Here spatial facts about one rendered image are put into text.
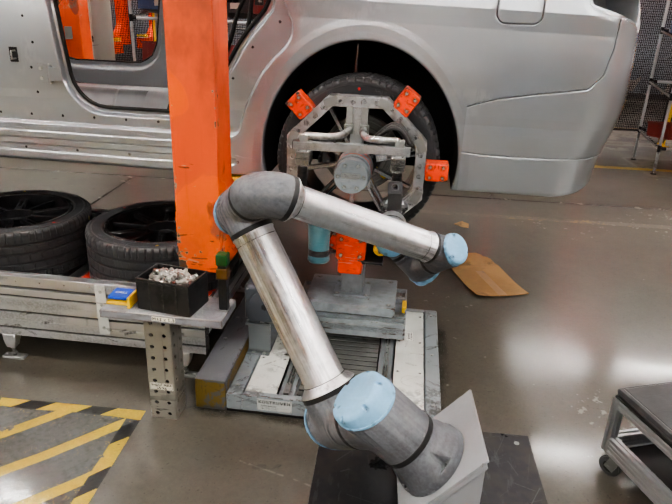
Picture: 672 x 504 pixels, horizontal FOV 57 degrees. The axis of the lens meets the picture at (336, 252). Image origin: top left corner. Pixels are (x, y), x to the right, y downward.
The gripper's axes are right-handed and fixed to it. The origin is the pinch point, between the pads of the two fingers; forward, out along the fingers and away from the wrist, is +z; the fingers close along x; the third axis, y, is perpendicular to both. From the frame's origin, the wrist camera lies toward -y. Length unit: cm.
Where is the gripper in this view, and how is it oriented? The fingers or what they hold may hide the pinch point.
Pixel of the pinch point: (395, 198)
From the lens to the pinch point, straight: 212.9
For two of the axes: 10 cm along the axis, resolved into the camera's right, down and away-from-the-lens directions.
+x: 9.9, 0.8, -1.0
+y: -0.4, 9.2, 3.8
